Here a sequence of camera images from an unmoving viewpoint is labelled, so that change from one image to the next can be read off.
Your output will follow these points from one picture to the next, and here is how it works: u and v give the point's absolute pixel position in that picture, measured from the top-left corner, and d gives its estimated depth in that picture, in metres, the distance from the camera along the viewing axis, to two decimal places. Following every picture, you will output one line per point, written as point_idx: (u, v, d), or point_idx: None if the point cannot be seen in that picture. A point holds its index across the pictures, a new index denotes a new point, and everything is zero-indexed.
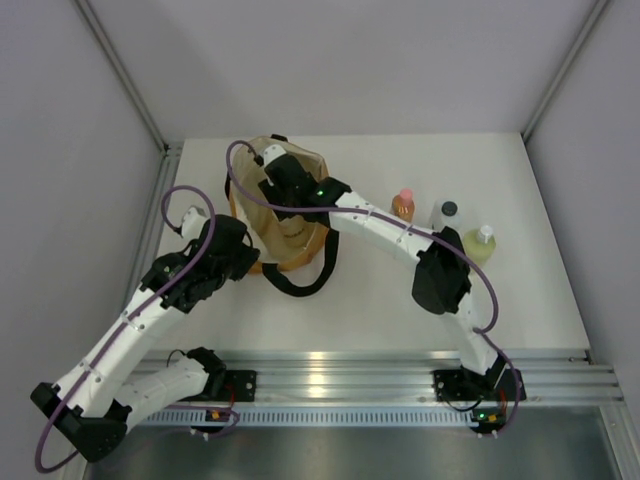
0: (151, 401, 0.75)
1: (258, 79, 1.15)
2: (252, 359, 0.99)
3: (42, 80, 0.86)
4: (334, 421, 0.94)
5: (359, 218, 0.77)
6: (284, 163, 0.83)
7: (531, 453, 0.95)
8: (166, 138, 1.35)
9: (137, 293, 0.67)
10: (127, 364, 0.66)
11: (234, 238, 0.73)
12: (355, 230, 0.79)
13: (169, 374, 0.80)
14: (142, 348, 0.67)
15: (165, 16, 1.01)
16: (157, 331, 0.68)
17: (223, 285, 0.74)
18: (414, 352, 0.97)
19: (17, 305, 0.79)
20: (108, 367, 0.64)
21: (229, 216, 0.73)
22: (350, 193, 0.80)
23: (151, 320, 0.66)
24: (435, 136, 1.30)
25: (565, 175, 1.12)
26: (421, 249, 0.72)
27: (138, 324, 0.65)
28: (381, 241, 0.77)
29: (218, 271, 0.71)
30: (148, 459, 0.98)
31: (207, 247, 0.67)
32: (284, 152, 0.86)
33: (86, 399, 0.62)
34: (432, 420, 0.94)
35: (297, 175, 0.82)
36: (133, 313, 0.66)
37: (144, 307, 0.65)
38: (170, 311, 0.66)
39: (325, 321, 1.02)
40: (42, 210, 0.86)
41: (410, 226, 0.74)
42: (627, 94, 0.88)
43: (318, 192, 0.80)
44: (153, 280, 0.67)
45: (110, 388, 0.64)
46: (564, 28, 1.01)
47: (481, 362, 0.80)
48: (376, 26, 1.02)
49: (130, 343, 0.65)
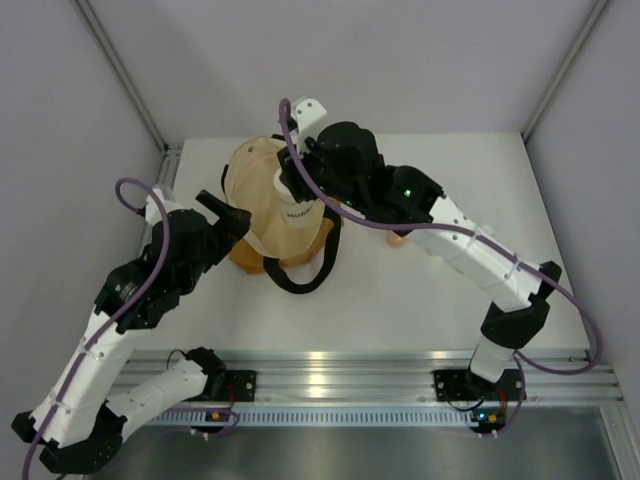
0: (148, 409, 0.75)
1: (257, 79, 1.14)
2: (251, 359, 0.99)
3: (42, 81, 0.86)
4: (334, 421, 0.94)
5: (460, 239, 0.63)
6: (358, 142, 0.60)
7: (531, 453, 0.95)
8: (166, 138, 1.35)
9: (93, 317, 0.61)
10: (95, 390, 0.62)
11: (193, 240, 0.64)
12: (445, 248, 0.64)
13: (166, 379, 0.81)
14: (110, 372, 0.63)
15: (165, 17, 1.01)
16: (123, 351, 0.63)
17: (192, 288, 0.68)
18: (413, 352, 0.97)
19: (16, 304, 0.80)
20: (74, 400, 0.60)
21: (183, 216, 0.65)
22: (444, 200, 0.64)
23: (110, 347, 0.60)
24: (436, 136, 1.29)
25: (566, 174, 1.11)
26: (532, 292, 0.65)
27: (96, 354, 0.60)
28: (476, 270, 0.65)
29: (182, 278, 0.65)
30: (149, 459, 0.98)
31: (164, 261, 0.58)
32: (322, 114, 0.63)
33: (60, 432, 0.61)
34: (432, 420, 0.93)
35: (372, 161, 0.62)
36: (90, 343, 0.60)
37: (99, 335, 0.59)
38: (129, 333, 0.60)
39: (326, 321, 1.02)
40: (42, 210, 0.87)
41: (520, 260, 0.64)
42: (626, 93, 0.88)
43: (403, 190, 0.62)
44: (106, 301, 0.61)
45: (84, 415, 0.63)
46: (564, 27, 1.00)
47: (496, 371, 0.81)
48: (375, 26, 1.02)
49: (90, 374, 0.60)
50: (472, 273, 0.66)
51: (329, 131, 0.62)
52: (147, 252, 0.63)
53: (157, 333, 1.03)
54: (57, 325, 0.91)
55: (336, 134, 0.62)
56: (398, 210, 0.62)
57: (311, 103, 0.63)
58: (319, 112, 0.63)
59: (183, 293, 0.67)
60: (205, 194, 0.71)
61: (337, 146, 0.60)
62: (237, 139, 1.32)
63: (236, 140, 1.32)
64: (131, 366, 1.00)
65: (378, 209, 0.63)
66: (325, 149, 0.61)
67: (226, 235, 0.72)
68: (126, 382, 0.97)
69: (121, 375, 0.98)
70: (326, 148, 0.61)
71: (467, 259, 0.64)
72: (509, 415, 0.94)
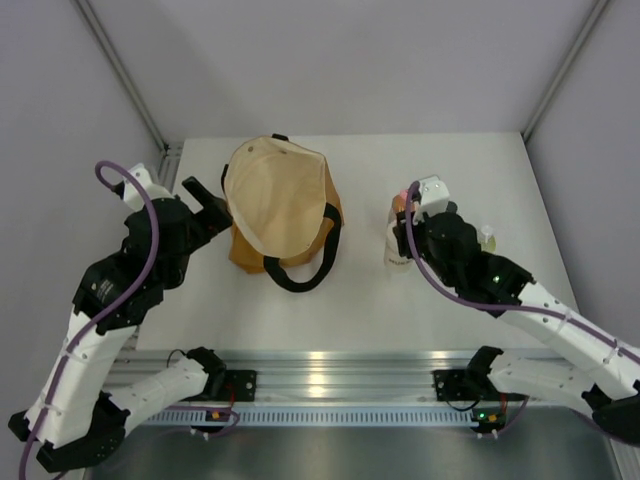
0: (151, 402, 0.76)
1: (258, 78, 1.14)
2: (252, 358, 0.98)
3: (43, 80, 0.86)
4: (334, 421, 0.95)
5: (551, 321, 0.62)
6: (461, 233, 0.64)
7: (531, 453, 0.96)
8: (166, 138, 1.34)
9: (73, 318, 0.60)
10: (84, 392, 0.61)
11: (175, 233, 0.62)
12: (537, 332, 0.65)
13: (168, 375, 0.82)
14: (97, 372, 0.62)
15: (165, 16, 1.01)
16: (108, 351, 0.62)
17: (182, 281, 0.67)
18: (412, 352, 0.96)
19: (14, 306, 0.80)
20: (63, 402, 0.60)
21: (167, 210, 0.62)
22: (534, 284, 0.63)
23: (93, 348, 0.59)
24: (435, 136, 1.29)
25: (566, 173, 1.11)
26: (637, 379, 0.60)
27: (80, 355, 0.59)
28: (574, 353, 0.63)
29: (169, 272, 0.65)
30: (149, 459, 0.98)
31: (153, 260, 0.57)
32: (446, 194, 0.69)
33: (54, 433, 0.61)
34: (432, 420, 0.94)
35: (472, 249, 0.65)
36: (72, 344, 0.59)
37: (81, 337, 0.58)
38: (111, 334, 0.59)
39: (326, 322, 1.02)
40: (42, 209, 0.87)
41: (619, 345, 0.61)
42: (626, 92, 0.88)
43: (493, 275, 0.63)
44: (85, 301, 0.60)
45: (76, 416, 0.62)
46: (565, 27, 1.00)
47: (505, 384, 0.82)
48: (375, 26, 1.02)
49: (76, 376, 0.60)
50: (567, 356, 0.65)
51: (436, 221, 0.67)
52: (130, 247, 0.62)
53: (157, 334, 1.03)
54: (53, 327, 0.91)
55: (443, 225, 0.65)
56: (489, 295, 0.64)
57: (437, 184, 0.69)
58: (442, 194, 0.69)
59: (170, 287, 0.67)
60: (191, 180, 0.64)
61: (442, 236, 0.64)
62: (237, 139, 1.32)
63: (236, 140, 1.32)
64: (129, 366, 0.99)
65: (472, 291, 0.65)
66: (430, 237, 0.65)
67: (206, 228, 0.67)
68: (125, 382, 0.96)
69: (118, 374, 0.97)
70: (431, 237, 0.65)
71: (559, 341, 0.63)
72: (510, 415, 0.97)
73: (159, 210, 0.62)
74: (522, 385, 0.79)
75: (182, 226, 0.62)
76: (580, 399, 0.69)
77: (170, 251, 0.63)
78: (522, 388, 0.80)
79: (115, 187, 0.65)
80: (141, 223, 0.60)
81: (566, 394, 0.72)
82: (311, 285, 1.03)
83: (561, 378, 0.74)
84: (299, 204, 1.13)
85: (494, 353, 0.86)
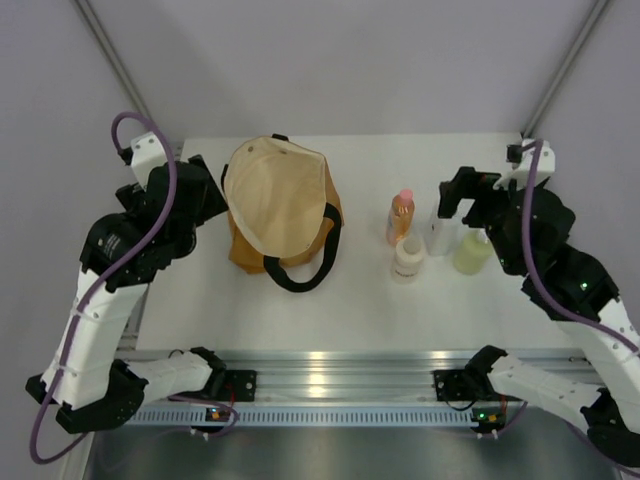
0: (164, 380, 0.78)
1: (258, 78, 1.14)
2: (251, 359, 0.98)
3: (42, 80, 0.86)
4: (334, 421, 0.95)
5: (619, 350, 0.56)
6: (559, 221, 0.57)
7: (530, 451, 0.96)
8: (166, 138, 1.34)
9: (82, 276, 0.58)
10: (98, 353, 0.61)
11: (195, 191, 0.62)
12: (610, 371, 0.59)
13: (178, 360, 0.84)
14: (110, 331, 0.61)
15: (165, 17, 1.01)
16: (120, 309, 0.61)
17: (191, 249, 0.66)
18: (414, 353, 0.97)
19: (12, 307, 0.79)
20: (78, 364, 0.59)
21: (187, 168, 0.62)
22: (617, 303, 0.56)
23: (103, 307, 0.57)
24: (435, 136, 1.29)
25: (566, 173, 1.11)
26: None
27: (91, 314, 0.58)
28: (620, 385, 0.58)
29: (183, 235, 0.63)
30: (150, 460, 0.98)
31: (167, 214, 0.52)
32: (550, 168, 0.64)
33: (71, 395, 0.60)
34: (432, 420, 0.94)
35: (562, 241, 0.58)
36: (81, 303, 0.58)
37: (90, 296, 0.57)
38: (120, 292, 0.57)
39: (324, 321, 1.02)
40: (41, 209, 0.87)
41: None
42: (625, 94, 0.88)
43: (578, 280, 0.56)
44: (93, 258, 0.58)
45: (93, 376, 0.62)
46: (564, 28, 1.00)
47: (497, 374, 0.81)
48: (375, 25, 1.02)
49: (89, 336, 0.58)
50: (612, 385, 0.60)
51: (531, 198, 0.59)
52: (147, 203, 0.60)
53: (158, 334, 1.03)
54: (51, 328, 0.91)
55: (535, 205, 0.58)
56: (564, 297, 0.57)
57: (548, 154, 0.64)
58: (548, 167, 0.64)
59: (179, 255, 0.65)
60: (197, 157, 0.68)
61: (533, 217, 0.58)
62: (237, 139, 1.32)
63: (236, 140, 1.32)
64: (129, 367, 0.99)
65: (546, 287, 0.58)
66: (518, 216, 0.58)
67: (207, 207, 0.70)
68: None
69: None
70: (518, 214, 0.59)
71: (616, 371, 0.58)
72: (509, 416, 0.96)
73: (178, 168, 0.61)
74: (516, 389, 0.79)
75: (201, 186, 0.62)
76: (573, 410, 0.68)
77: (186, 212, 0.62)
78: (507, 389, 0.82)
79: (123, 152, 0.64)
80: (159, 177, 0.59)
81: (564, 405, 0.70)
82: (310, 285, 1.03)
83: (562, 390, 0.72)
84: (298, 204, 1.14)
85: (499, 355, 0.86)
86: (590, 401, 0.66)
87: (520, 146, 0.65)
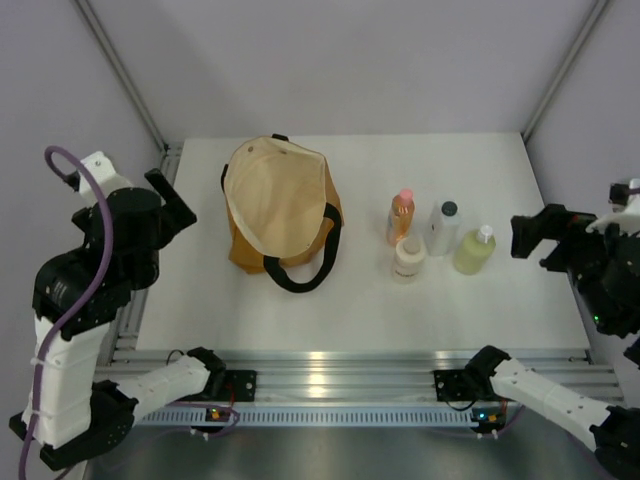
0: (157, 394, 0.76)
1: (258, 78, 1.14)
2: (251, 359, 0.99)
3: (42, 79, 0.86)
4: (333, 421, 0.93)
5: None
6: None
7: (530, 452, 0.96)
8: (166, 137, 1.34)
9: (39, 325, 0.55)
10: (71, 393, 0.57)
11: (145, 223, 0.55)
12: None
13: (172, 369, 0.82)
14: (81, 371, 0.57)
15: (165, 16, 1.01)
16: (86, 350, 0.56)
17: (155, 278, 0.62)
18: (415, 353, 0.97)
19: (13, 306, 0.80)
20: (51, 407, 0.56)
21: (129, 197, 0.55)
22: None
23: (64, 354, 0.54)
24: (435, 136, 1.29)
25: (566, 173, 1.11)
26: None
27: (53, 361, 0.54)
28: None
29: (140, 267, 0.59)
30: (149, 460, 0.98)
31: (107, 261, 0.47)
32: None
33: (50, 436, 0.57)
34: (431, 420, 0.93)
35: None
36: (42, 351, 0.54)
37: (47, 344, 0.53)
38: (78, 338, 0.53)
39: (320, 321, 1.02)
40: (42, 209, 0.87)
41: None
42: (625, 94, 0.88)
43: None
44: (44, 304, 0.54)
45: (71, 414, 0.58)
46: (565, 27, 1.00)
47: (498, 377, 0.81)
48: (375, 25, 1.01)
49: (56, 381, 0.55)
50: None
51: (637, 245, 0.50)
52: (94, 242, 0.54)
53: (158, 334, 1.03)
54: None
55: None
56: None
57: None
58: None
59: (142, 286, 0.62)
60: (154, 173, 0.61)
61: None
62: (237, 139, 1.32)
63: (236, 140, 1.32)
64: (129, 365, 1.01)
65: None
66: (630, 273, 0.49)
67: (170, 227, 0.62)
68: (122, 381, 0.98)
69: (113, 374, 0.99)
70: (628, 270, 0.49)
71: None
72: (509, 415, 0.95)
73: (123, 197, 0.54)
74: (518, 397, 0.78)
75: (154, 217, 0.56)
76: (579, 424, 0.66)
77: (141, 244, 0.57)
78: (515, 395, 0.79)
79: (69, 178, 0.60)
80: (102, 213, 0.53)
81: (571, 421, 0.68)
82: (310, 285, 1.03)
83: (570, 403, 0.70)
84: (298, 204, 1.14)
85: (502, 357, 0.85)
86: (601, 419, 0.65)
87: (628, 187, 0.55)
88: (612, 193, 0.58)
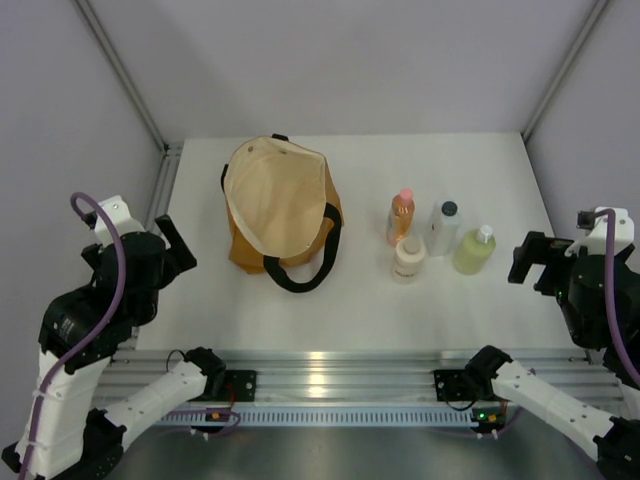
0: (147, 416, 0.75)
1: (258, 78, 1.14)
2: (252, 359, 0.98)
3: (42, 79, 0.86)
4: (334, 421, 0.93)
5: None
6: (629, 285, 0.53)
7: (530, 452, 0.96)
8: (166, 137, 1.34)
9: (42, 358, 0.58)
10: (68, 423, 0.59)
11: (151, 265, 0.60)
12: None
13: (164, 384, 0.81)
14: (79, 403, 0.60)
15: (164, 16, 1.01)
16: (85, 383, 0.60)
17: (154, 315, 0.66)
18: (415, 353, 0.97)
19: (14, 305, 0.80)
20: (47, 437, 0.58)
21: (139, 241, 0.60)
22: None
23: (66, 386, 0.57)
24: (435, 136, 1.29)
25: (566, 172, 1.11)
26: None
27: (54, 393, 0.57)
28: None
29: (141, 306, 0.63)
30: (149, 460, 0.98)
31: (119, 297, 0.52)
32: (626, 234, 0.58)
33: (43, 467, 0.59)
34: (431, 420, 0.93)
35: None
36: (44, 384, 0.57)
37: (51, 377, 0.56)
38: (82, 371, 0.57)
39: (320, 322, 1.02)
40: (42, 208, 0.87)
41: None
42: (625, 93, 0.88)
43: None
44: (50, 340, 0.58)
45: (66, 444, 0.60)
46: (565, 27, 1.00)
47: (501, 378, 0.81)
48: (375, 25, 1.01)
49: (55, 412, 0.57)
50: None
51: (592, 263, 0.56)
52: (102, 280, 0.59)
53: (158, 334, 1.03)
54: None
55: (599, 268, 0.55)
56: None
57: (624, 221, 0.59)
58: (626, 235, 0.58)
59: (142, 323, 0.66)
60: (164, 218, 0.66)
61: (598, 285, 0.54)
62: (236, 139, 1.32)
63: (236, 140, 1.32)
64: (129, 365, 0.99)
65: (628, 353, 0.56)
66: (581, 285, 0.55)
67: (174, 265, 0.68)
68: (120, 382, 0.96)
69: (110, 374, 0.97)
70: (579, 282, 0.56)
71: None
72: (508, 415, 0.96)
73: (133, 241, 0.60)
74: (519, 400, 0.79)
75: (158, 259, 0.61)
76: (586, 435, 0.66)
77: (145, 285, 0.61)
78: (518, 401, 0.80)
79: (86, 216, 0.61)
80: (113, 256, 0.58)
81: (573, 428, 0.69)
82: (310, 285, 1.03)
83: (575, 412, 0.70)
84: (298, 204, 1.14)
85: (504, 359, 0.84)
86: (604, 429, 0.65)
87: (593, 213, 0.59)
88: (578, 219, 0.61)
